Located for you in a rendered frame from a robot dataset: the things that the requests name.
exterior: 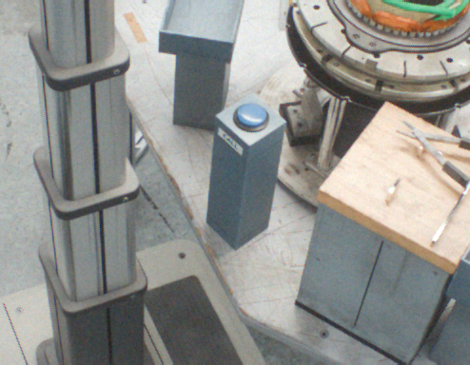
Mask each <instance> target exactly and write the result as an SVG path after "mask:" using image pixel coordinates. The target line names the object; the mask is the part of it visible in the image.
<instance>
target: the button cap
mask: <svg viewBox="0 0 470 365"><path fill-rule="evenodd" d="M265 117H266V113H265V110H264V109H263V108H262V107H261V106H259V105H257V104H243V105H242V106H240V107H239V109H238V114H237V119H238V123H240V124H241V125H243V126H244V127H248V128H257V127H260V126H262V125H263V123H264V122H265Z"/></svg>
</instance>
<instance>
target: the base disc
mask: <svg viewBox="0 0 470 365"><path fill-rule="evenodd" d="M278 79H279V80H278ZM304 79H305V73H304V68H303V67H299V64H298V63H297V62H296V61H295V59H293V60H292V61H290V62H288V63H286V64H285V65H284V66H282V67H281V68H279V69H278V70H277V71H276V72H275V74H273V75H272V76H271V77H270V79H269V80H268V81H267V83H266V84H265V86H264V87H263V91H262V92H261V94H260V96H259V98H260V99H261V100H262V101H263V102H264V103H265V104H267V105H268V106H269V107H270V108H271V109H272V110H274V111H275V112H276V113H277V114H278V115H279V116H280V114H279V106H280V104H285V103H292V102H299V101H301V100H302V98H301V97H300V96H299V95H297V94H296V93H295V86H297V85H298V84H299V83H300V82H301V81H303V80H304ZM316 93H317V94H318V97H319V102H320V104H321V106H322V107H323V106H324V104H325V103H326V102H328V101H329V100H330V98H331V94H330V93H327V92H326V91H324V89H322V88H319V89H318V91H317V92H316ZM456 119H457V122H458V123H459V126H458V129H459V130H460V134H461V136H462V137H464V138H467V139H470V133H468V130H469V129H470V106H469V105H468V106H464V107H462V108H461V109H460V111H459V114H458V117H457V118H456ZM469 132H470V130H469ZM321 142H322V139H321V137H320V142H319V143H317V144H306V145H299V146H292V147H290V146H289V143H288V139H287V136H286V134H285V132H284V140H283V150H282V155H281V160H280V164H279V169H278V174H277V178H278V179H279V180H281V181H282V182H283V184H284V185H285V186H287V187H289V189H290V190H291V191H292V192H295V194H297V195H298V196H299V197H301V198H302V199H304V200H306V201H307V202H309V203H311V204H313V205H315V206H317V207H319V204H320V202H319V201H317V197H318V192H319V189H320V186H322V185H323V183H324V182H325V181H326V178H324V177H323V176H321V175H320V174H319V173H317V172H315V171H314V170H313V169H312V168H311V167H308V166H307V165H306V164H305V157H306V156H307V154H310V153H311V152H319V153H320V146H321ZM341 160H342V159H341V158H339V157H338V156H337V155H334V160H333V163H334V164H335V165H338V163H339V162H340V161H341Z"/></svg>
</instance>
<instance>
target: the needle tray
mask: <svg viewBox="0 0 470 365"><path fill-rule="evenodd" d="M244 3H245V0H167V3H166V10H165V13H164V16H163V19H162V22H161V25H160V30H159V52H162V53H166V54H171V55H176V63H175V84H174V105H173V124H174V125H182V126H187V127H193V128H202V129H207V130H212V131H214V126H215V116H216V115H218V114H219V113H220V112H222V111H223V110H225V100H226V96H227V93H228V88H229V80H230V71H231V60H232V56H233V52H234V49H235V45H236V41H237V37H238V29H239V26H240V23H241V18H242V15H243V11H244Z"/></svg>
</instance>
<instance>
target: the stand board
mask: <svg viewBox="0 0 470 365"><path fill-rule="evenodd" d="M402 121H407V122H408V123H409V124H411V125H412V126H414V127H416V128H417V129H419V130H420V131H421V132H422V133H433V134H438V135H443V136H448V137H454V138H457V137H455V136H453V135H452V134H448V133H446V132H445V131H443V130H441V129H440V128H438V127H435V126H433V125H431V124H429V123H427V122H426V121H423V120H421V119H420V118H418V117H416V116H415V115H411V114H409V113H408V112H406V111H404V110H403V109H401V108H398V107H396V106H393V105H392V104H390V103H388V102H385V103H384V104H383V106H382V107H381V109H380V110H379V111H378V113H377V114H376V116H375V117H374V118H373V119H372V120H371V122H370V124H369V125H367V127H366V129H365V130H364V131H363V132H362V134H361V136H360V137H359V138H358V139H357V140H356V142H355V143H354V144H353V145H352V146H351V147H350V148H349V150H348V152H347V153H346V154H345V155H344V156H343V159H342V160H341V161H340V162H339V163H338V166H337V167H335V168H334V170H333V171H332V173H331V174H330V175H329V176H328V178H327V179H326V181H325V182H324V183H323V185H322V186H320V189H319V192H318V197H317V201H319V202H321V203H322V204H324V205H327V206H329V207H330V208H332V209H333V210H335V211H338V212H339V213H341V214H343V215H344V216H346V217H348V218H349V219H351V220H353V221H355V222H356V223H360V224H361V225H363V226H364V227H366V228H367V229H371V230H372V231H373V232H375V233H377V234H378V235H382V236H383V237H384V238H386V239H388V240H391V241H393V242H394V243H396V244H397V245H399V246H401V247H403V248H404V249H406V250H407V251H410V252H412V253H414V254H415V255H416V256H418V257H421V258H423V259H424V260H426V261H430V262H431V263H432V264H434V265H435V266H437V267H440V269H442V270H444V271H445V272H449V273H450V274H451V275H453V274H454V273H455V270H456V269H457V267H458V265H459V263H460V259H461V257H462V256H463V254H464V253H465V252H466V248H468V246H469V245H470V191H468V193H467V196H466V197H465V198H464V199H463V201H462V204H461V205H460V207H459V208H458V209H457V212H456V213H455V215H454V216H453V217H452V220H451V221H450V222H449V223H448V224H447V226H446V228H445V230H444V231H443V232H442V233H441V237H440V238H439V239H438V241H437V242H436V244H435V246H434V247H431V246H430V244H431V240H432V239H433V238H434V237H435V235H436V233H437V232H438V230H439V229H440V227H441V225H442V223H443V221H445V219H446V218H447V215H448V214H449V213H450V211H451V210H452V208H453V206H454V204H455V203H456V202H457V199H458V198H459V197H460V195H461V194H462V191H463V190H464V188H463V187H462V186H461V185H459V184H458V183H457V182H455V181H454V180H452V179H451V178H450V177H449V176H448V175H447V174H445V173H444V172H443V171H442V167H441V166H440V165H439V164H438V163H437V162H436V161H435V159H434V158H433V157H432V156H431V155H430V154H429V153H428V152H427V151H426V150H424V151H423V153H422V154H421V157H420V158H419V157H417V153H418V150H419V149H420V146H421V144H420V143H419V142H418V141H417V140H416V139H415V140H414V139H412V138H408V137H405V136H404V135H401V134H400V133H398V132H396V130H397V129H398V130H400V131H404V132H410V133H412V130H411V129H410V128H409V127H408V126H406V125H404V123H403V122H402ZM430 144H431V145H433V147H434V148H435V149H436V150H438V151H441V152H442V153H443V154H442V155H441V156H442V157H443V158H444V159H445V160H446V161H449V162H450V163H452V164H453V165H454V166H455V167H456V168H458V169H459V170H461V171H462V173H463V174H466V175H467V177H469V178H470V151H467V150H464V149H461V148H458V146H457V145H451V144H442V143H437V142H431V141H430ZM398 177H400V178H401V186H400V187H399V189H398V190H397V192H395V195H394V196H393V198H391V200H390V201H389V202H387V201H386V198H387V194H388V192H389V189H390V188H391V187H392V186H393V185H394V183H395V180H397V179H398Z"/></svg>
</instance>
